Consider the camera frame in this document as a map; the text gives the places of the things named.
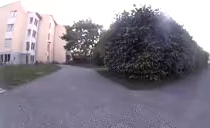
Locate dark green tree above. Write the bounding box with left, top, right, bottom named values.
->
left=60, top=18, right=106, bottom=64

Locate grey asphalt road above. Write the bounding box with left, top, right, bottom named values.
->
left=0, top=63, right=210, bottom=128

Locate large dark green hedge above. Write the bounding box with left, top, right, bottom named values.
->
left=92, top=4, right=210, bottom=82

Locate grass patch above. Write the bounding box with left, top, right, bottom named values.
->
left=0, top=63, right=62, bottom=88

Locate pink apartment building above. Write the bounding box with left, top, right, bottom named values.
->
left=0, top=0, right=68, bottom=65

